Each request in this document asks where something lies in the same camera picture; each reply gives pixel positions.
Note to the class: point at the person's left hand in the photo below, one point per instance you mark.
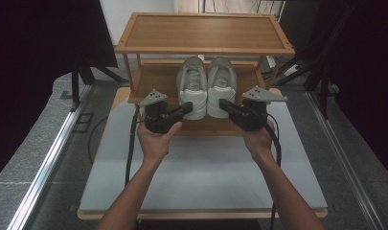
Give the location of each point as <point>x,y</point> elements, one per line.
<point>155,142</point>

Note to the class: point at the person's right hand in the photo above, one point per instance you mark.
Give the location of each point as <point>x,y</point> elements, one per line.
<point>260,142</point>

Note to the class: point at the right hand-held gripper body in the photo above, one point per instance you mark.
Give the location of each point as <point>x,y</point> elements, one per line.
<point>252,115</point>

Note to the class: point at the white sneaker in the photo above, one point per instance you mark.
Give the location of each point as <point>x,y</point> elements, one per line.
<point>221,96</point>
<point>192,96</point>

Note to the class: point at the black stand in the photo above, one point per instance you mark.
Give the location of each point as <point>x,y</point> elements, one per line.
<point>324,76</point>
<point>75,80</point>

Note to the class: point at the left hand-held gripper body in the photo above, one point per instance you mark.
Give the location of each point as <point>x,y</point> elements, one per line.
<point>156,119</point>

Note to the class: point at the metal floor rail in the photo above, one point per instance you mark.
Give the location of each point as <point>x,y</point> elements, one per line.
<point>345,159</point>
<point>48,163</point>

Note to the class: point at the black curtain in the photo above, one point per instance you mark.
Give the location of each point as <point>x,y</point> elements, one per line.
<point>364,64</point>
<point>38,48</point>

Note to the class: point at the wooden shoe rack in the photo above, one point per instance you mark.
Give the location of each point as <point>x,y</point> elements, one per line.
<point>204,32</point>

